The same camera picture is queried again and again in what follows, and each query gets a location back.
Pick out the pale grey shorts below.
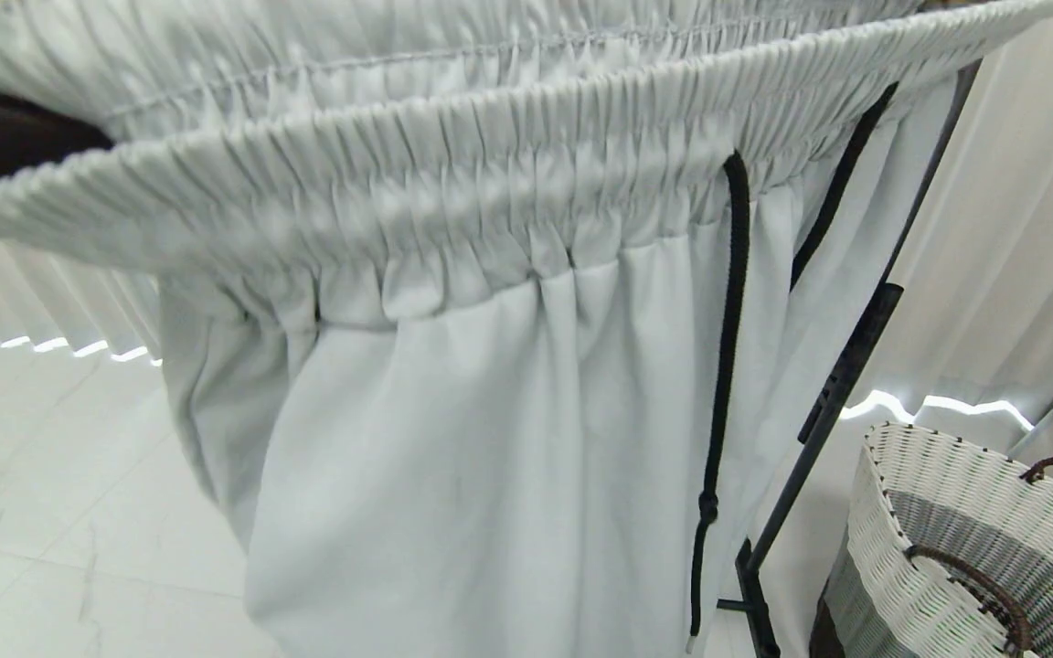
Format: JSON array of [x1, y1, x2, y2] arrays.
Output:
[[0, 0, 1053, 658]]

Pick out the black clothes rack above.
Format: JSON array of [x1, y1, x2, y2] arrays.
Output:
[[717, 59, 984, 658]]

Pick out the white laundry basket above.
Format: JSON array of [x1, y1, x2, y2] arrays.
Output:
[[810, 422, 1053, 658]]

